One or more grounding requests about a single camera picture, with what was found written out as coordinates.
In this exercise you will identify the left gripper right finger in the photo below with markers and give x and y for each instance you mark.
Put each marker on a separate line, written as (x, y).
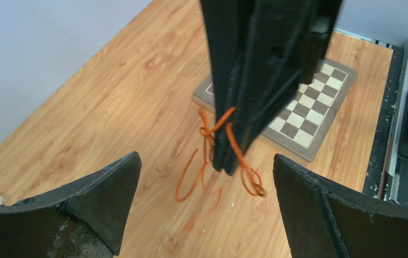
(323, 218)

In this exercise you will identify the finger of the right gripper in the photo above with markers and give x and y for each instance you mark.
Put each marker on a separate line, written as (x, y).
(227, 25)
(285, 45)

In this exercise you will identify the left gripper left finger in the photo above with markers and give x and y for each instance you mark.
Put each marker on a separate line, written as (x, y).
(84, 218)

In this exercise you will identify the wooden chessboard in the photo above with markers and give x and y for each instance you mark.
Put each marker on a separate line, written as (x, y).
(302, 125)

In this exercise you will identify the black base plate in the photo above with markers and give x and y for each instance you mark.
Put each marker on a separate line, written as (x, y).
(378, 181)

